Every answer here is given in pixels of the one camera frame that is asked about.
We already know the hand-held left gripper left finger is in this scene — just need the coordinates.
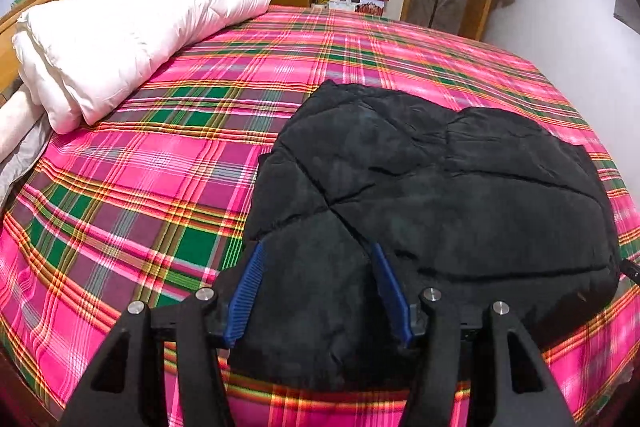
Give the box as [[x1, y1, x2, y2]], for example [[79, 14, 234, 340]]
[[57, 242, 266, 427]]

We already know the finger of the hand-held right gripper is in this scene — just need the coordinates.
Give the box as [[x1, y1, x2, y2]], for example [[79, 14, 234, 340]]
[[619, 258, 640, 288]]

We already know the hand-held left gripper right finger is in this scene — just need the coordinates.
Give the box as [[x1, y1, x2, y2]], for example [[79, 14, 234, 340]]
[[370, 242, 576, 427]]

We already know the black padded jacket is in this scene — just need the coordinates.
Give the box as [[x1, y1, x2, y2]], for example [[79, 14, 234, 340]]
[[227, 79, 623, 393]]

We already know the pink plaid bed sheet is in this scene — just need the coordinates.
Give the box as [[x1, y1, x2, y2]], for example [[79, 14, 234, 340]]
[[0, 4, 640, 427]]

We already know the grey beige blanket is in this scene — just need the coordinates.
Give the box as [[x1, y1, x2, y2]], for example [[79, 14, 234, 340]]
[[0, 84, 53, 208]]

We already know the white folded quilt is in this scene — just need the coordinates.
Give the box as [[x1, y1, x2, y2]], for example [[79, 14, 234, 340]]
[[11, 0, 273, 135]]

